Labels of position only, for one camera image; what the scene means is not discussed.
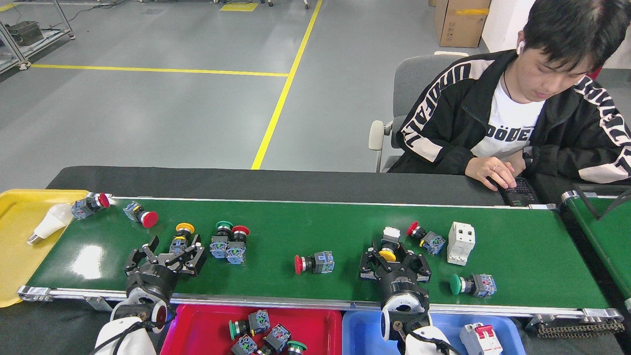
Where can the person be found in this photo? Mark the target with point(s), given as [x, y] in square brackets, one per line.
[443, 128]

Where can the green feeder conveyor belt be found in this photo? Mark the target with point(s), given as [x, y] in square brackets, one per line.
[606, 241]

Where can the blue plastic bin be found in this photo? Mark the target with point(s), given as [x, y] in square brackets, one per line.
[362, 337]

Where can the person's right hand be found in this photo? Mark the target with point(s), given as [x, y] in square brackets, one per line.
[490, 172]

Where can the yellow plastic tray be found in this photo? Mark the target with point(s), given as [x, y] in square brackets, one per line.
[15, 236]

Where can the grey office chair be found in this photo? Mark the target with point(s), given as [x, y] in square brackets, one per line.
[409, 79]

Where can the black keypad controller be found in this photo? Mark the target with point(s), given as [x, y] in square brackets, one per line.
[520, 192]

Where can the white circuit breaker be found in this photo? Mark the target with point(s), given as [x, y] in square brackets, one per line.
[461, 242]
[480, 340]

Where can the long green conveyor belt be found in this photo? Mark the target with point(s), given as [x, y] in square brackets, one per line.
[532, 256]

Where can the dark grey machine box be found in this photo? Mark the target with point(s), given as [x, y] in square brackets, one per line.
[24, 32]

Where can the metal frame cart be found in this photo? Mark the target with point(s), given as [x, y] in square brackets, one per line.
[34, 44]

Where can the red plastic bin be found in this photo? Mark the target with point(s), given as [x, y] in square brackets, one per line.
[207, 330]

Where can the black V-shaped guide bracket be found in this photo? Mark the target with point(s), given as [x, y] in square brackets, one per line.
[602, 217]

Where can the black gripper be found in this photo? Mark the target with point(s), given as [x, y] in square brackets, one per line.
[400, 285]
[150, 282]

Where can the white light bulb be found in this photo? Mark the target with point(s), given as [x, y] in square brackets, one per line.
[52, 222]

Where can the cardboard box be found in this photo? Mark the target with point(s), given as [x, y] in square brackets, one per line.
[461, 24]

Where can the person's left hand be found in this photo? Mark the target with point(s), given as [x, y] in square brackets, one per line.
[517, 165]

